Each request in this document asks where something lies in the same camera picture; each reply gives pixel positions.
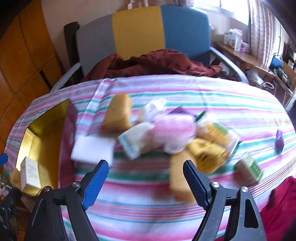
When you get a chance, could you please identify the beige ointment box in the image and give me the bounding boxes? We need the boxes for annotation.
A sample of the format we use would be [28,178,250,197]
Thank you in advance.
[20,157,41,192]

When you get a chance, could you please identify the purple small box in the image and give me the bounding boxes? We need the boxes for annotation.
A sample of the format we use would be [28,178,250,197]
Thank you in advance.
[275,129,284,154]

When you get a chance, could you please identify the white foam block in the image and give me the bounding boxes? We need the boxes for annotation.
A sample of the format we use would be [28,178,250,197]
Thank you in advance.
[71,136,116,166]

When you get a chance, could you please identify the pink hair roller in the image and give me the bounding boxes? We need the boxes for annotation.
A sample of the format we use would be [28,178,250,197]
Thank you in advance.
[152,114,196,154]

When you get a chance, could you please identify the white plastic roll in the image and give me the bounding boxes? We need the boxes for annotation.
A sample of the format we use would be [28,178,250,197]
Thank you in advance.
[137,98,167,123]

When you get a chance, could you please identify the red cloth at corner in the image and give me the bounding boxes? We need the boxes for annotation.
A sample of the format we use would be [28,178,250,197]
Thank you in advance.
[260,177,296,241]

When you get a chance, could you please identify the gold tin box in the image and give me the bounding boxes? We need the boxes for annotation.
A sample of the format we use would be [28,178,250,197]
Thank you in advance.
[16,99,78,196]

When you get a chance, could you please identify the green brown small box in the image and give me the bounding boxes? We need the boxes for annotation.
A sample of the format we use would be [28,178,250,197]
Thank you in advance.
[235,152,264,187]

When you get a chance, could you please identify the yellow sponge near front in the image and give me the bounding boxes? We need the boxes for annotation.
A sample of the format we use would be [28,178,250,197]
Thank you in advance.
[169,150,196,203]

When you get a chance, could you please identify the yellow snack packet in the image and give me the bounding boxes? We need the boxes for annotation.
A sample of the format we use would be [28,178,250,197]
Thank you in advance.
[186,121,241,174]

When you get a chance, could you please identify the orange wooden wardrobe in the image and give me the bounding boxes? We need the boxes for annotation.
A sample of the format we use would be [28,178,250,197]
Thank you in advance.
[1,1,64,152]

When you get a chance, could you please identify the yellow sponge on bed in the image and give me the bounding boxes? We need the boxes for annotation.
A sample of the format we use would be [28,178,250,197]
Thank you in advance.
[102,93,132,132]

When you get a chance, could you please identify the beige packet with green text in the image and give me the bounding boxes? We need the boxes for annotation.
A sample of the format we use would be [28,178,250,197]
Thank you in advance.
[117,122,161,160]

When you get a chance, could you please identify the striped bed sheet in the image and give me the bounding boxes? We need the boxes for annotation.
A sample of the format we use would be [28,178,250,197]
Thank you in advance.
[4,75,295,240]

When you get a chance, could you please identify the wooden side desk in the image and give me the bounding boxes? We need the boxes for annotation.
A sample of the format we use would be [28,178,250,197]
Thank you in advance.
[214,42,294,98]

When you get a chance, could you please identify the blue desk lamp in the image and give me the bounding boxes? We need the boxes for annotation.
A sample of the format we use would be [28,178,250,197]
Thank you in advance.
[269,53,283,70]

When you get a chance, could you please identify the dark red jacket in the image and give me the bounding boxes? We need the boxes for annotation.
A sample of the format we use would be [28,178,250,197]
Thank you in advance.
[82,49,223,82]

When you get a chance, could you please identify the grey yellow blue headboard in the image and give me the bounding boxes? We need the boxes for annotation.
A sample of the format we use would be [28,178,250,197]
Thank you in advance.
[76,6,211,75]

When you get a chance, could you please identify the white boxes on desk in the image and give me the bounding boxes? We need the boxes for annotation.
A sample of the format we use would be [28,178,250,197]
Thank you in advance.
[223,29,250,53]

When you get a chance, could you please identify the window curtain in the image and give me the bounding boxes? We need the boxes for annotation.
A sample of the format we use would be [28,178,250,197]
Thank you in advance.
[248,0,276,68]

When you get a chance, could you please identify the grey metal bed rail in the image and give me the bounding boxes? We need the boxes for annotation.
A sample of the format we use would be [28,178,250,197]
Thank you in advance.
[209,47,249,84]

